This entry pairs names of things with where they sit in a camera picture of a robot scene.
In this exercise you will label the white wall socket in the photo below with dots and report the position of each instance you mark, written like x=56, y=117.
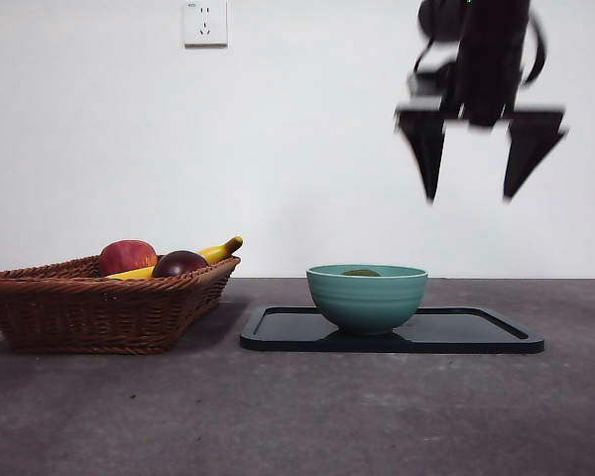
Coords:
x=204, y=25

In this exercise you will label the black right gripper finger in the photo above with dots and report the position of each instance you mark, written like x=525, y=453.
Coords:
x=426, y=144
x=528, y=144

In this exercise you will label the brown wicker basket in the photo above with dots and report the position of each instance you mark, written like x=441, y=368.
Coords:
x=89, y=317

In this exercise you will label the yellow banana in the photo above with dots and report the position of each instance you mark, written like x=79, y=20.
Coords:
x=218, y=251

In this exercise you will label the dark purple plum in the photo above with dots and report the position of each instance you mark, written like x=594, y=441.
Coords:
x=178, y=264

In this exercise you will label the teal ribbed bowl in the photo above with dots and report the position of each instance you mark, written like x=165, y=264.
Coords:
x=367, y=305

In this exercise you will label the red apple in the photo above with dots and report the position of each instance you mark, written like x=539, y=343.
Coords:
x=127, y=255

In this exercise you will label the dark rectangular tray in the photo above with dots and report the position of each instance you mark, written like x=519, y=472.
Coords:
x=466, y=332

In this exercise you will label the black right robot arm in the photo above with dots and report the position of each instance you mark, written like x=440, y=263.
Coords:
x=491, y=49

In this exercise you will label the green avocado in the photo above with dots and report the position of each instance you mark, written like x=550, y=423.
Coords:
x=361, y=273

